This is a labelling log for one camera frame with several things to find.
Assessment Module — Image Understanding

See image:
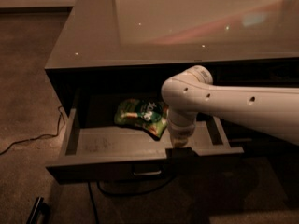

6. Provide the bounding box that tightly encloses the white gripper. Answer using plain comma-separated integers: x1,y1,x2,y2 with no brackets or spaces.
167,120,195,147

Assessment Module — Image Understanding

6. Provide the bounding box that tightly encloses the grey drawer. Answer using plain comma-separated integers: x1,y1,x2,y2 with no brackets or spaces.
46,91,244,184

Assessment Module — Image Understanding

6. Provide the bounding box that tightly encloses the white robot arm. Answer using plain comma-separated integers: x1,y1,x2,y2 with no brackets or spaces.
161,65,299,146

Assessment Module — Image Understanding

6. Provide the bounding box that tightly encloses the grey drawer cabinet counter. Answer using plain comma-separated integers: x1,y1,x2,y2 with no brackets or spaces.
46,0,298,115

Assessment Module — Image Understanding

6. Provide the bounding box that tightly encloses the green snack bag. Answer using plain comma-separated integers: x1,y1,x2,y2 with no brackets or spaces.
114,99,168,139

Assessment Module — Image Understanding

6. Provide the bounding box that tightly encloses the black object on floor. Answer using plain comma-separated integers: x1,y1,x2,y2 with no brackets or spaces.
26,197,50,224

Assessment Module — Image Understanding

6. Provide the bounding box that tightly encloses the thick black floor cable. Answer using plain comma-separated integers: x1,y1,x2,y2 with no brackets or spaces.
86,175,177,224

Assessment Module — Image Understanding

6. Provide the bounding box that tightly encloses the thin black floor cable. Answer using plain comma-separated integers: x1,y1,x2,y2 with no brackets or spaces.
0,105,68,157

